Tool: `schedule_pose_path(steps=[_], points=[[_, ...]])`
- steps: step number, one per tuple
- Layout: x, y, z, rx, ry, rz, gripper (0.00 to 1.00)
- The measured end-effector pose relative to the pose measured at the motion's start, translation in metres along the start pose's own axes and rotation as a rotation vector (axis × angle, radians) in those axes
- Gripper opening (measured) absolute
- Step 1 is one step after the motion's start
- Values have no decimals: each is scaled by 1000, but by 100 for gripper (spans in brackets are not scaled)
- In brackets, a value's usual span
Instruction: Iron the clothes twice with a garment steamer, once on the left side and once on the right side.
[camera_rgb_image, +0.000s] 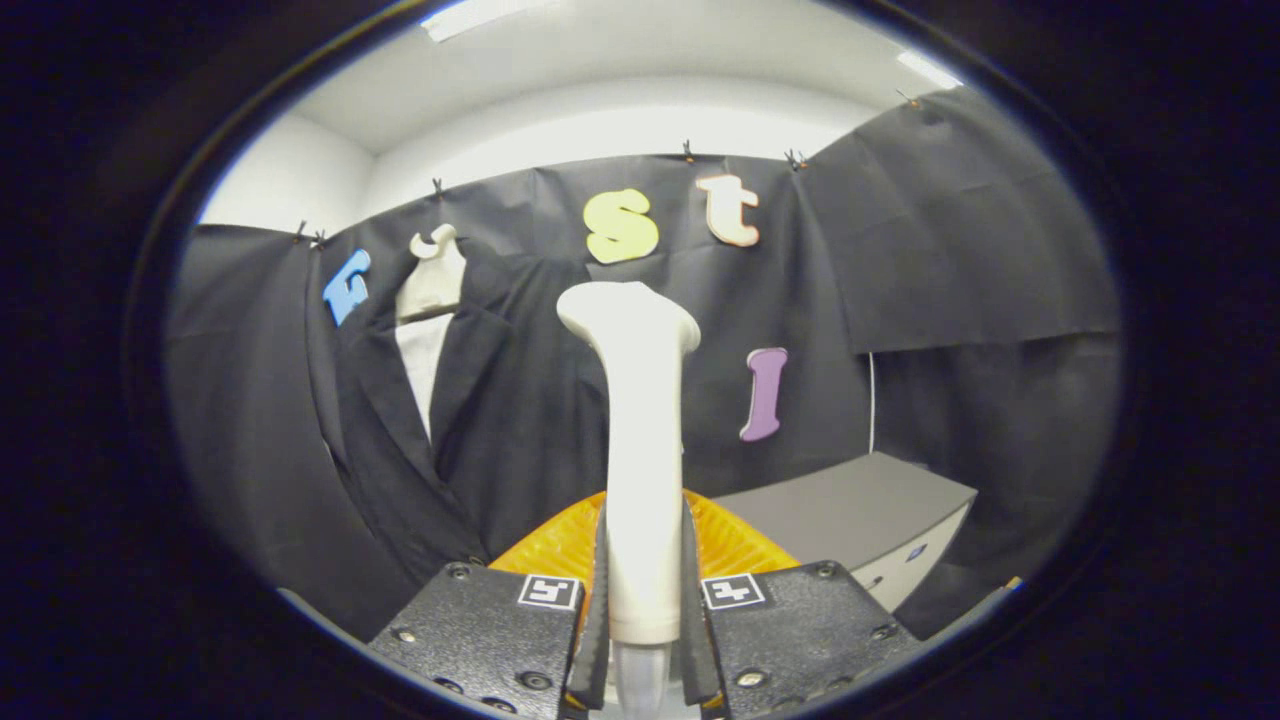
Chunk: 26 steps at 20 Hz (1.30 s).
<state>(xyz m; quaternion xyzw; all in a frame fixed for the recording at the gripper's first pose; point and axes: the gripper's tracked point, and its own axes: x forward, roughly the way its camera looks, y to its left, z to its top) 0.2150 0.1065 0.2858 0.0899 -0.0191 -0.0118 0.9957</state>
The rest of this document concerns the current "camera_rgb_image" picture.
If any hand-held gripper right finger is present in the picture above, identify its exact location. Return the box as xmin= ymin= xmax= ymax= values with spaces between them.
xmin=680 ymin=488 xmax=926 ymax=719

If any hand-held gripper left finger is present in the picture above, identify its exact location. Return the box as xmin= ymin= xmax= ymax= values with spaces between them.
xmin=365 ymin=490 xmax=611 ymax=720

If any black suit jacket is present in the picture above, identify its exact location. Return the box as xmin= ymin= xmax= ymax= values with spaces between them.
xmin=318 ymin=240 xmax=616 ymax=593

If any white garment steamer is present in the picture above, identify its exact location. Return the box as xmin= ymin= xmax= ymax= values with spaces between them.
xmin=556 ymin=281 xmax=702 ymax=720

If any grey cabinet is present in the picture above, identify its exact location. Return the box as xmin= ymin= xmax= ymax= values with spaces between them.
xmin=712 ymin=451 xmax=978 ymax=613

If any black backdrop cloth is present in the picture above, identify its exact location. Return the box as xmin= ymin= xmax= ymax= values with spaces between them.
xmin=165 ymin=85 xmax=1121 ymax=641

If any small ceiling light panel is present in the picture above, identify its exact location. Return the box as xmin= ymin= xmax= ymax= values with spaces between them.
xmin=896 ymin=50 xmax=964 ymax=91

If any large ceiling light panel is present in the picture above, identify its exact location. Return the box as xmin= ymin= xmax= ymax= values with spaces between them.
xmin=420 ymin=0 xmax=563 ymax=43

